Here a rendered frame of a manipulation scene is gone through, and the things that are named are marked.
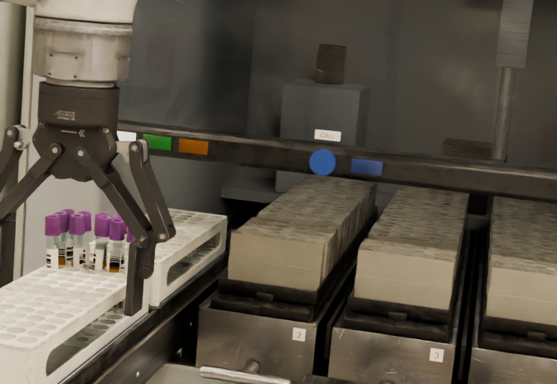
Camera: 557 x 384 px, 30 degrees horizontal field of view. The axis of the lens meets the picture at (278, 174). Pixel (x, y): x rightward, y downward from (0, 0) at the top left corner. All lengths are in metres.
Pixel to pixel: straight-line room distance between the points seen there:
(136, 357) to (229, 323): 0.17
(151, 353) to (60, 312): 0.18
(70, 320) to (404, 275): 0.44
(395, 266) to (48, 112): 0.46
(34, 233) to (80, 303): 0.37
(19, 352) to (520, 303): 0.60
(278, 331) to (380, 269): 0.14
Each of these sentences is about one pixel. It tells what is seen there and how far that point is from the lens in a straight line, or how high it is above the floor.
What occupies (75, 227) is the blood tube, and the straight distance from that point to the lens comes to 1.09.
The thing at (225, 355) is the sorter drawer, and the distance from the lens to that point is 1.20.
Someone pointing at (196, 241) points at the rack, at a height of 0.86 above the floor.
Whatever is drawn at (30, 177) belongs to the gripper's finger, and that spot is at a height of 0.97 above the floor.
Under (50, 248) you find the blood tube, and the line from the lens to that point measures 1.09.
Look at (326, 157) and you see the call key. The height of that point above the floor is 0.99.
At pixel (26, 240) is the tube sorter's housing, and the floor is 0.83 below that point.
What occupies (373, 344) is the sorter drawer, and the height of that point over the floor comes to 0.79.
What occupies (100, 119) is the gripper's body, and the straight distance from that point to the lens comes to 0.97.
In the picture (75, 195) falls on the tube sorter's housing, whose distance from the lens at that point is 1.31.
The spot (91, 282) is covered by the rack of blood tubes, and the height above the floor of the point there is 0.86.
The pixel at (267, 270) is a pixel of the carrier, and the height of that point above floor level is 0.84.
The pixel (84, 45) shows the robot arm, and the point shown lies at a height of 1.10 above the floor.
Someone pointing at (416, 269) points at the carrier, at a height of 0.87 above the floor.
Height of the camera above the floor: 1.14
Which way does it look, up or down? 9 degrees down
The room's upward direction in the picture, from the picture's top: 5 degrees clockwise
